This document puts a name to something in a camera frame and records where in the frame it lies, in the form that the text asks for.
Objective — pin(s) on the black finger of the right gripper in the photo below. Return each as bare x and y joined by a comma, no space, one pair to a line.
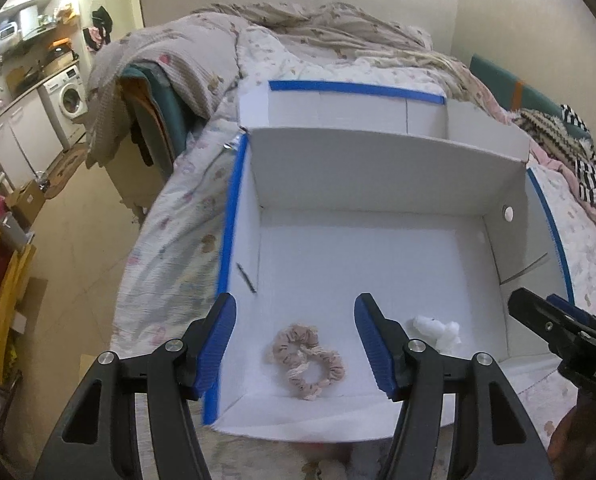
569,332

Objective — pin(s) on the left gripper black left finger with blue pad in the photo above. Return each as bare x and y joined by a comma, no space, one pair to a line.
96,434

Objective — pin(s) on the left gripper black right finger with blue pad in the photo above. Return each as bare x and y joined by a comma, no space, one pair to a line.
493,436

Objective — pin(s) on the white fluffy soft toy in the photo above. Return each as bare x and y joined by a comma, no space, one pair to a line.
445,337

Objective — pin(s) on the pink beige lace scrunchie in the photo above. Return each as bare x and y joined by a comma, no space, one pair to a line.
309,367

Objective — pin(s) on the white patterned bed quilt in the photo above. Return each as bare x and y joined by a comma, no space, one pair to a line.
171,273

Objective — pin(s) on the blue white cardboard box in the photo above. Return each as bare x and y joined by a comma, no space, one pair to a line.
340,189

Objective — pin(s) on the black white striped cloth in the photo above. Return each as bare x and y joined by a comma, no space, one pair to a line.
551,134

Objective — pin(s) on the brown cardboard box on floor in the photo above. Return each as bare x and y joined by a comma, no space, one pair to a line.
25,203

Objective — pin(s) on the brown door mat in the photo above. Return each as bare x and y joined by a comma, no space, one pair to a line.
64,170

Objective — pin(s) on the teal orange folded clothes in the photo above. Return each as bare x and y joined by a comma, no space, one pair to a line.
160,120

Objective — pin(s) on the teal orange cushion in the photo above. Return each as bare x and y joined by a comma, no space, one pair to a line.
513,94

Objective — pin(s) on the white kitchen cabinet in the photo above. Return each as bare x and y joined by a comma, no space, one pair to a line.
28,142

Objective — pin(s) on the white washing machine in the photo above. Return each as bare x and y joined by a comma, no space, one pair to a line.
64,100

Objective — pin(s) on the beige crumpled blanket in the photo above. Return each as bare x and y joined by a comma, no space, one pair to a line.
206,53

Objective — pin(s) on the yellow wooden stair frame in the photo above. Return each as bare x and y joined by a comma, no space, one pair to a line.
11,292

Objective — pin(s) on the clothes hanging on wall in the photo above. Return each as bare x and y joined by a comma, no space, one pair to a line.
99,34

